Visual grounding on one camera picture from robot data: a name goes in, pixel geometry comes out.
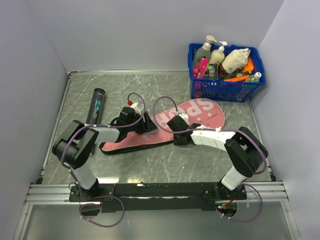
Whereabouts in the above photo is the dark picture box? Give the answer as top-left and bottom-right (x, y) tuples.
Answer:
(204, 63), (219, 80)

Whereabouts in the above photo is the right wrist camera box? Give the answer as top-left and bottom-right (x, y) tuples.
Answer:
(176, 112), (189, 124)

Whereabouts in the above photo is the green bottle white cap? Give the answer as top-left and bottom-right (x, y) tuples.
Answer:
(246, 72), (262, 83)

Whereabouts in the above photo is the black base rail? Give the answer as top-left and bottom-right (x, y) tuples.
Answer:
(69, 182), (247, 213)

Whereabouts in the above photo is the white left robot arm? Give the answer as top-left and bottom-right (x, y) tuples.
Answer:
(52, 106), (158, 201)

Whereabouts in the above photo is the beige paper bag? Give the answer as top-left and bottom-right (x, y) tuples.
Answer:
(219, 48), (251, 74)

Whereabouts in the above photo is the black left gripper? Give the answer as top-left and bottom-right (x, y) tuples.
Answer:
(127, 112), (158, 135)

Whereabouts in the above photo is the green pump bottle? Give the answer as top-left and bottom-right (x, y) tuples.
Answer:
(192, 35), (217, 67)

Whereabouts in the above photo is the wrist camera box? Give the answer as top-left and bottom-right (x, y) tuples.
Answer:
(176, 112), (189, 124)
(127, 100), (144, 115)

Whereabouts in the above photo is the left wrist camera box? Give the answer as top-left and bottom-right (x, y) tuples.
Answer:
(127, 100), (144, 115)

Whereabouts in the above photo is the orange tube package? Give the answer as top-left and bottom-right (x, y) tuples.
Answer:
(224, 75), (249, 82)

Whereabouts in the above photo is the black shuttlecock tube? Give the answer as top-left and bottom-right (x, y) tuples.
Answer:
(85, 88), (106, 125)

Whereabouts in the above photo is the pink snack box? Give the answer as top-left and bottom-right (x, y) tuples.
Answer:
(192, 58), (209, 79)

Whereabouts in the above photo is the cream pump bottle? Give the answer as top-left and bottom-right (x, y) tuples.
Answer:
(208, 41), (228, 66)

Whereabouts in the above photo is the pink racket bag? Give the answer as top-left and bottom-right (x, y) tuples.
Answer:
(99, 98), (225, 155)

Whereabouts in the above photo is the blue plastic basket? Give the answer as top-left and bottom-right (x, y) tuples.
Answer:
(187, 42), (267, 103)

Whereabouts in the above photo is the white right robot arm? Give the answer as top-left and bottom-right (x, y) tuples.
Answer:
(167, 116), (269, 200)

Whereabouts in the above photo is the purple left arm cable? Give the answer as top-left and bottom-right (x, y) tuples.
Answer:
(61, 92), (146, 227)

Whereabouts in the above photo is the orange snack packet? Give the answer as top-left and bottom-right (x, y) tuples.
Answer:
(243, 57), (254, 72)

